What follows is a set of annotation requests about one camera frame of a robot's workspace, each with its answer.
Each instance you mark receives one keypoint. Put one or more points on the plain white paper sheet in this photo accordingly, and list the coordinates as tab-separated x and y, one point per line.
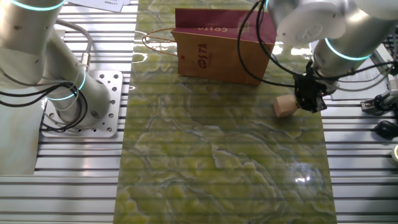
127	2

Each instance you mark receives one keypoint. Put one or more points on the Costa kraft maroon paper bag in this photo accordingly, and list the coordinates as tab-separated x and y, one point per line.
217	53

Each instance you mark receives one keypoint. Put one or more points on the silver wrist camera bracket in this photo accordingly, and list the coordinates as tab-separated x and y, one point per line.
381	56

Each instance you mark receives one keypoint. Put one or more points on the pale tape roll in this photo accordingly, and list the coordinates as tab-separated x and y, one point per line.
395	154

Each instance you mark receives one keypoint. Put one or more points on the small wooden cube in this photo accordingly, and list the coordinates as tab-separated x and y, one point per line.
285	106

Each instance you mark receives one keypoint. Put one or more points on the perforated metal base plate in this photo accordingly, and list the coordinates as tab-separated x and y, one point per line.
112	102

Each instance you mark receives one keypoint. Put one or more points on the titled instruction paper sheet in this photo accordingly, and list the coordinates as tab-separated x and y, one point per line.
99	3

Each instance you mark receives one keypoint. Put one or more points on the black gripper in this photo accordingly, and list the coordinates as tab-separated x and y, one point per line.
308	85

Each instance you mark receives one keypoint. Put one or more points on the green marble pattern mat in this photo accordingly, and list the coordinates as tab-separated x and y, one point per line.
217	155

